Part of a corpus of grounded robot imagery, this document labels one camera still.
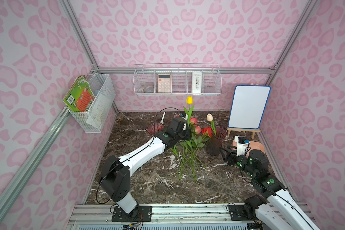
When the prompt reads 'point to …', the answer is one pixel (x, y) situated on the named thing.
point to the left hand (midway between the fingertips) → (190, 128)
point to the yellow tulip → (189, 101)
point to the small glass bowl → (148, 89)
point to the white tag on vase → (162, 120)
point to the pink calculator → (164, 83)
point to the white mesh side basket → (92, 118)
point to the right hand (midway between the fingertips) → (223, 146)
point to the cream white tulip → (210, 118)
